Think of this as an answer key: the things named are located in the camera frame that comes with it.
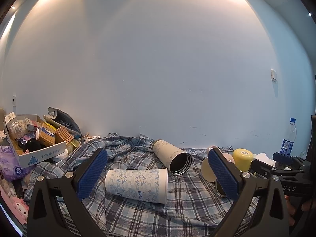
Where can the yellow white ceramic mug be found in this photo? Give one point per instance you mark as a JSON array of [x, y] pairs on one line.
[[242, 158]]

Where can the white tissue paper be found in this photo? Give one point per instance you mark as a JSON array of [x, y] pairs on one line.
[[264, 158]]

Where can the white wall socket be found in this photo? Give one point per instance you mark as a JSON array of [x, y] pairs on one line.
[[14, 100]]

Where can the grey open pouch bag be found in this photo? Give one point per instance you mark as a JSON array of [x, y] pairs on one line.
[[58, 118]]

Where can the blue label cola bottle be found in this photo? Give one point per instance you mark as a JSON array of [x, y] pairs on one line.
[[289, 139]]

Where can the pink plush toy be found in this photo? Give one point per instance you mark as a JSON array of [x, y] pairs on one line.
[[16, 206]]

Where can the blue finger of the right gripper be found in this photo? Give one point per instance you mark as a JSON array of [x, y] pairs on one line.
[[282, 159]]

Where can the pink white ceramic mug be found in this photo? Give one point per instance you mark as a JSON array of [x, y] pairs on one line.
[[212, 166]]

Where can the white wall light switch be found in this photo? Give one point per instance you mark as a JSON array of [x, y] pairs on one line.
[[273, 75]]

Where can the white cardboard box of items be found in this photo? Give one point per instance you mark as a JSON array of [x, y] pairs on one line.
[[23, 137]]

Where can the blue plaid cloth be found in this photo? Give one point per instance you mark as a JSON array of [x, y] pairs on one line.
[[192, 208]]

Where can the purple tissue pack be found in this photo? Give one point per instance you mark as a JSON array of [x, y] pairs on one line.
[[10, 168]]

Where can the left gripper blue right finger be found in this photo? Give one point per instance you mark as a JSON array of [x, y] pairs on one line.
[[230, 180]]

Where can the white marble steel tumbler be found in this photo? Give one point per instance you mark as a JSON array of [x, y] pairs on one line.
[[176, 160]]

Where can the blue patterned white paper cup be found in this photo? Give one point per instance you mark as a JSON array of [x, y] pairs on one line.
[[141, 185]]

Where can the orange plastic ribbed tray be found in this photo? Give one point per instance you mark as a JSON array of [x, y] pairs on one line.
[[62, 135]]

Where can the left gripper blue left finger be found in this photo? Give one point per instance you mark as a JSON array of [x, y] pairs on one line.
[[88, 173]]

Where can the yellow blue small carton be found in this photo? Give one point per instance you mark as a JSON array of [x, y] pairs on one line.
[[47, 135]]

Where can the person's right hand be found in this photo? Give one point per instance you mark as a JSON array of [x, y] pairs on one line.
[[292, 210]]

